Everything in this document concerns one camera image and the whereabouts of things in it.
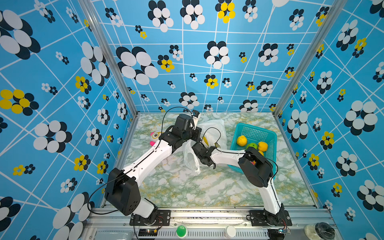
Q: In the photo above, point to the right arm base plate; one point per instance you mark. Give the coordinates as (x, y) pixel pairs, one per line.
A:
(264, 218)

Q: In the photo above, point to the green push button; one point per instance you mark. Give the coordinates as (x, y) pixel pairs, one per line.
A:
(182, 232)

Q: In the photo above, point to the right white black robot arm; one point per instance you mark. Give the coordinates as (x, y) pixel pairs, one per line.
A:
(257, 169)

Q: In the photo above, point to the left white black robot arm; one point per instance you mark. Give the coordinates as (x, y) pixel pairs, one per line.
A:
(122, 189)

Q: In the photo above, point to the yellow lemon fruit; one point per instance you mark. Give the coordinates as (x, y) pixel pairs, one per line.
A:
(242, 141)

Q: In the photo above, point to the yellow orange round fruit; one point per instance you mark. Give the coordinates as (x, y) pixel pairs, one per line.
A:
(262, 146)

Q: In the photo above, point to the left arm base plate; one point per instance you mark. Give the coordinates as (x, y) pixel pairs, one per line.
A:
(157, 218)

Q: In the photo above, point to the small circuit board left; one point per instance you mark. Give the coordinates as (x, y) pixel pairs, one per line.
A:
(148, 232)

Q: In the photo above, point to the white translucent plastic bag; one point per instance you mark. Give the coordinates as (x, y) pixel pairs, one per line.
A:
(214, 135)

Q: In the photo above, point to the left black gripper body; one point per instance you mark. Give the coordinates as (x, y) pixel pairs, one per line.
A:
(191, 134)

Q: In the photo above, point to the yellow banana fruit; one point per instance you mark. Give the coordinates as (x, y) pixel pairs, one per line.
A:
(205, 141)

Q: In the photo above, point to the white round button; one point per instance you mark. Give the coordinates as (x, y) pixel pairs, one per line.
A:
(230, 232)

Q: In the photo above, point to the small circuit board right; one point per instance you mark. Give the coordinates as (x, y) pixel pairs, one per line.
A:
(278, 234)

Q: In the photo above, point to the teal plastic basket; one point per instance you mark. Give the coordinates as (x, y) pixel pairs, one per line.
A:
(255, 135)

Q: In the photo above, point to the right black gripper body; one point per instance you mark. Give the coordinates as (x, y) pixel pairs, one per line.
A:
(210, 148)

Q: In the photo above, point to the tape roll in cup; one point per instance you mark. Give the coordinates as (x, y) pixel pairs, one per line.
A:
(319, 231)

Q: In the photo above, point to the small circuit board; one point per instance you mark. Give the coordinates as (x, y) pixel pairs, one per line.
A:
(278, 234)
(148, 232)

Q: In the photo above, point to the green fruit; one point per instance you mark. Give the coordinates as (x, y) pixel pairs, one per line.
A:
(252, 145)

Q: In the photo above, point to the pink panda plush toy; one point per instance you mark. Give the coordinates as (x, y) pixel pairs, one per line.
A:
(154, 137)

